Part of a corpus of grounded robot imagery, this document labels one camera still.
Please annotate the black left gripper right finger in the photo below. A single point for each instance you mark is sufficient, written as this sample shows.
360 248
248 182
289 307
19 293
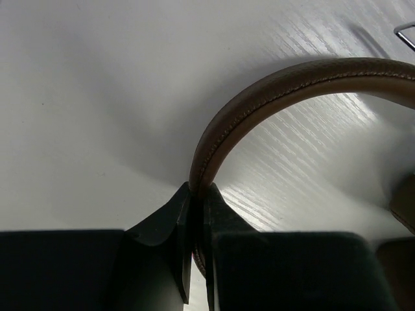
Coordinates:
251 270

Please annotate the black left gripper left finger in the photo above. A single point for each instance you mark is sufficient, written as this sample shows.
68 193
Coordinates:
146 267

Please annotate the brown silver headphones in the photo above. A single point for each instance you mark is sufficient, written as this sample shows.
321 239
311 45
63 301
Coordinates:
380 77

